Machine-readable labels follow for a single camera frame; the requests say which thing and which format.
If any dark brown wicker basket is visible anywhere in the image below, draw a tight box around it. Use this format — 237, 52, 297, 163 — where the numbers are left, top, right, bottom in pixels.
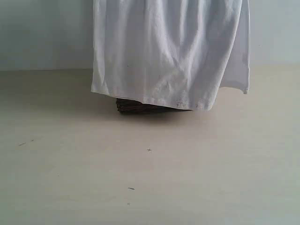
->
116, 98, 176, 114

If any white t-shirt red lettering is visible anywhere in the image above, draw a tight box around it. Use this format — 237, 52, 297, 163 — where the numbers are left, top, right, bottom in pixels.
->
91, 0, 250, 111

